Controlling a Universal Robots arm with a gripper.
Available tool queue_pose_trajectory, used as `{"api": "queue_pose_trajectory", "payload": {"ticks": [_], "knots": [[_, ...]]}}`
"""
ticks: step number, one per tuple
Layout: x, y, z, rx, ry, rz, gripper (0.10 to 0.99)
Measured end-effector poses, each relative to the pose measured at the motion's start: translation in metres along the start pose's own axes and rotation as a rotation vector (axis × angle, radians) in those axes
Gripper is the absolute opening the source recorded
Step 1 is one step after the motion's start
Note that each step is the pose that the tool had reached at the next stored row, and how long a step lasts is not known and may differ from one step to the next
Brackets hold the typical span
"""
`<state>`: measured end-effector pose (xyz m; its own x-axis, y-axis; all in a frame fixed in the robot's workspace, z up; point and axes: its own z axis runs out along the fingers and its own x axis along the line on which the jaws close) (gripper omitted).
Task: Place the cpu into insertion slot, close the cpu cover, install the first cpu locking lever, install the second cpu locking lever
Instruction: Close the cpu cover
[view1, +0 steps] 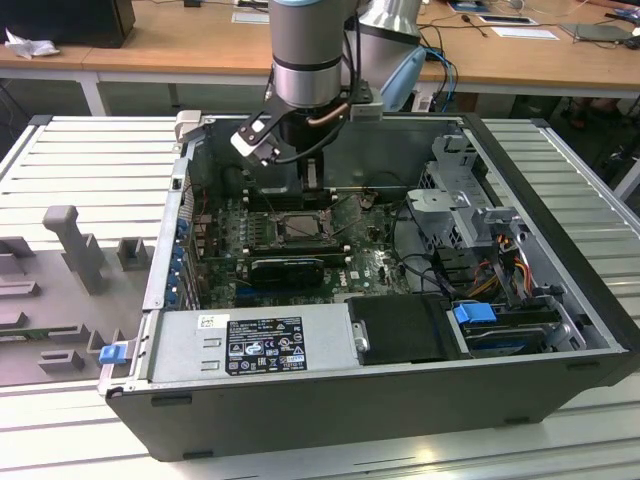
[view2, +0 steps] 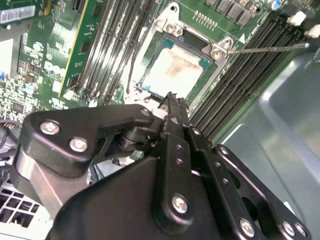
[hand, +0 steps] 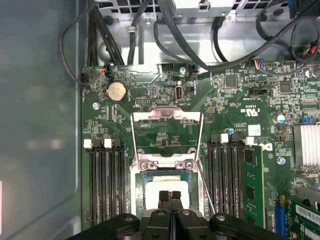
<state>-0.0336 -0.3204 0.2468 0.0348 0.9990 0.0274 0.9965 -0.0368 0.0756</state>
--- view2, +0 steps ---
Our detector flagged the silver square CPU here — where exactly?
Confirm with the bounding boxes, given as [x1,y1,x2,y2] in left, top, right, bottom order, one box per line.
[137,33,218,101]

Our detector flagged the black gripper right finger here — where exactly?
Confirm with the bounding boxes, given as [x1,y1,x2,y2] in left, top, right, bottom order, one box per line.
[175,95,313,240]

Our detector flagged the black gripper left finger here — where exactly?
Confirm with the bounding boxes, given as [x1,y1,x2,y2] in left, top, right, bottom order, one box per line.
[10,91,196,233]

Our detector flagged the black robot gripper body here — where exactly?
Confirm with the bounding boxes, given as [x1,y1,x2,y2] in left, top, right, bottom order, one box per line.
[46,156,226,240]

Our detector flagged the thin metal locking lever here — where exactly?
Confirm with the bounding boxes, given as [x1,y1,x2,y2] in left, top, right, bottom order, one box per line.
[227,42,311,54]
[125,22,146,95]

